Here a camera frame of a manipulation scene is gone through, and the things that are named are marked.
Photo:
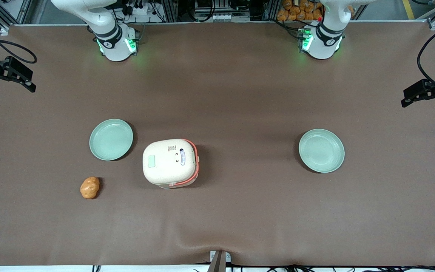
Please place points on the brown table mat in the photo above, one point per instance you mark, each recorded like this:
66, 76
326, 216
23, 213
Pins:
240, 94

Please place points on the pale green round plate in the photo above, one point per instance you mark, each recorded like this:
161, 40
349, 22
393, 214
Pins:
321, 150
111, 139

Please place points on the aluminium equipment rack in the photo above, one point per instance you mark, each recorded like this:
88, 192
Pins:
217, 9

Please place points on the pile of orange toy food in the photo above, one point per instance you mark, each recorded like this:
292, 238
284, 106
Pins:
300, 9

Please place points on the grey metal camera mount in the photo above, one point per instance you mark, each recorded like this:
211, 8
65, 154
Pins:
219, 260

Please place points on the white power strip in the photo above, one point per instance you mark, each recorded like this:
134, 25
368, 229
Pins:
139, 7

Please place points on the brown toy potato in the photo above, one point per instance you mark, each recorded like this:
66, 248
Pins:
89, 187

